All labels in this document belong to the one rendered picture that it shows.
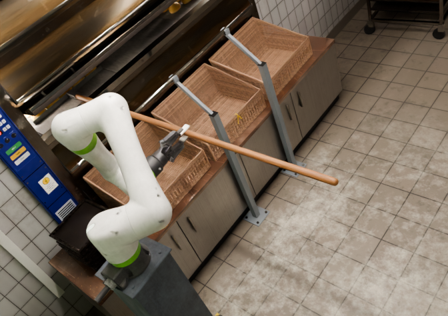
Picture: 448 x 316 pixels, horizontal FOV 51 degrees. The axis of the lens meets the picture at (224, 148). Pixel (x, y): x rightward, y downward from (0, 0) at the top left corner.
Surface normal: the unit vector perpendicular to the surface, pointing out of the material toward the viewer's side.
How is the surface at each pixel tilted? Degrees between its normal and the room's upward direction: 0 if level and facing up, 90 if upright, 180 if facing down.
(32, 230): 90
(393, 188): 0
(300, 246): 0
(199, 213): 90
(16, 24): 70
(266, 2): 90
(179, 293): 90
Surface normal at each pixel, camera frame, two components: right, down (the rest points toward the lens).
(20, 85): 0.58, 0.01
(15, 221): 0.73, 0.26
